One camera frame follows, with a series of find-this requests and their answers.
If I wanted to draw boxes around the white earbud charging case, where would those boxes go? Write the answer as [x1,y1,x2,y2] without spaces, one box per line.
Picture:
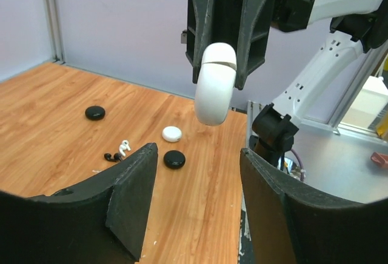
[161,126,182,142]

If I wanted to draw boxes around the black round case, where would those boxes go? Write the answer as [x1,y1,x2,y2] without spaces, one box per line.
[163,150,186,170]
[84,105,105,121]

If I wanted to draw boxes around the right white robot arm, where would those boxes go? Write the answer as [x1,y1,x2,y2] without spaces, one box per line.
[185,0,387,166]

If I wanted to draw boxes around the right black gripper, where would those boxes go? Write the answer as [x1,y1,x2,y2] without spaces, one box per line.
[181,0,304,91]

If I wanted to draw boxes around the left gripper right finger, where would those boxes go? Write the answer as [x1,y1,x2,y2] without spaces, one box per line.
[239,148,387,263]

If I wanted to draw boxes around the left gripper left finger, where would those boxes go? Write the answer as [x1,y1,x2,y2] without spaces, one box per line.
[1,143,158,263]

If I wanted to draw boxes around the black earbud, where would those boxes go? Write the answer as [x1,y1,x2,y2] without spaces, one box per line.
[104,153,122,162]

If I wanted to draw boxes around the white earbud right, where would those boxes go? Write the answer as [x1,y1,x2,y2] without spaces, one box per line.
[119,140,131,157]

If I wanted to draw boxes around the white round case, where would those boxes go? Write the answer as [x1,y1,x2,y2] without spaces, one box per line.
[195,42,237,126]

